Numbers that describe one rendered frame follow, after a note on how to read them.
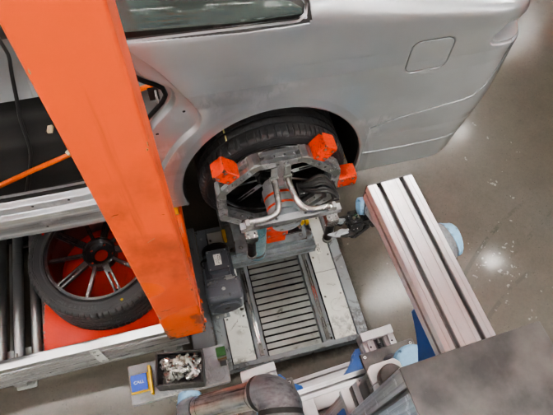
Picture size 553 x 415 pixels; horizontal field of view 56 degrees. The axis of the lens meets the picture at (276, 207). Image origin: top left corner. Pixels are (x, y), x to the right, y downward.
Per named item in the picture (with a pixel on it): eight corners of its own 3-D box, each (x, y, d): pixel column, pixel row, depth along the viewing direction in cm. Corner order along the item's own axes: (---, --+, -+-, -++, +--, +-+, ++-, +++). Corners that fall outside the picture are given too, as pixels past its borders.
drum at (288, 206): (290, 188, 240) (291, 171, 228) (302, 229, 230) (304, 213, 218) (259, 194, 238) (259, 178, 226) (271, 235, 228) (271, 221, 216)
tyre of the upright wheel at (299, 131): (329, 72, 217) (174, 113, 215) (346, 116, 206) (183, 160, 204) (330, 158, 275) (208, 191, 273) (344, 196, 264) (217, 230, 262)
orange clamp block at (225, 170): (236, 160, 212) (220, 155, 206) (240, 177, 209) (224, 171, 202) (225, 170, 216) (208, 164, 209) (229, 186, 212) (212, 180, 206)
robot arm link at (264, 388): (277, 359, 133) (166, 393, 162) (280, 405, 127) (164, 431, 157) (308, 364, 140) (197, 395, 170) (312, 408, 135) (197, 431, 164)
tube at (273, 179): (277, 179, 219) (278, 165, 210) (289, 219, 210) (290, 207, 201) (235, 188, 216) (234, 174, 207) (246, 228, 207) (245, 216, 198)
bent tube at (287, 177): (322, 170, 222) (325, 156, 213) (336, 209, 213) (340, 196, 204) (282, 179, 219) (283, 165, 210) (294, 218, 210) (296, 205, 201)
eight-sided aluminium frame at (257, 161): (326, 202, 261) (342, 135, 213) (330, 213, 258) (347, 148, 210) (219, 224, 253) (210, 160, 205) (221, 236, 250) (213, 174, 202)
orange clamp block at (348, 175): (331, 174, 241) (350, 170, 242) (336, 188, 237) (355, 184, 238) (333, 165, 234) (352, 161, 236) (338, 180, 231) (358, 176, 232)
